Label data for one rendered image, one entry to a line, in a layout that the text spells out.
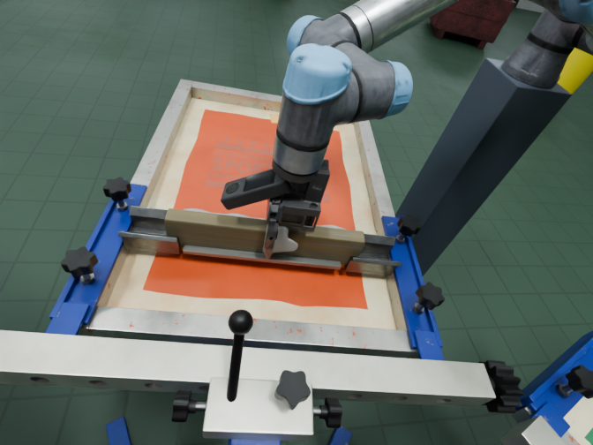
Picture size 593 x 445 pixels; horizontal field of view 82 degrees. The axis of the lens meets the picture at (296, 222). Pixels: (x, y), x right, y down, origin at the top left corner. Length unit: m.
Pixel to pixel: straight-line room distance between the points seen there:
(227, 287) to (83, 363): 0.25
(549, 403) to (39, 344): 0.74
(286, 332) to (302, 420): 0.17
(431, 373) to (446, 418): 1.24
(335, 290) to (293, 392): 0.31
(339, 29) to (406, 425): 1.51
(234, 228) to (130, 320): 0.21
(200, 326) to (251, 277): 0.14
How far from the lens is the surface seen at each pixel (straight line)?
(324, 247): 0.64
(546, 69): 1.19
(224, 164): 0.89
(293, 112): 0.44
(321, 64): 0.41
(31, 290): 1.94
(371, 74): 0.49
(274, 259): 0.65
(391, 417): 1.70
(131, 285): 0.67
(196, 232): 0.62
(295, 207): 0.53
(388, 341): 0.63
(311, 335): 0.59
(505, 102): 1.15
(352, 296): 0.69
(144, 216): 0.68
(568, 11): 0.74
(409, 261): 0.73
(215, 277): 0.66
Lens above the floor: 1.51
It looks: 47 degrees down
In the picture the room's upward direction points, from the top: 15 degrees clockwise
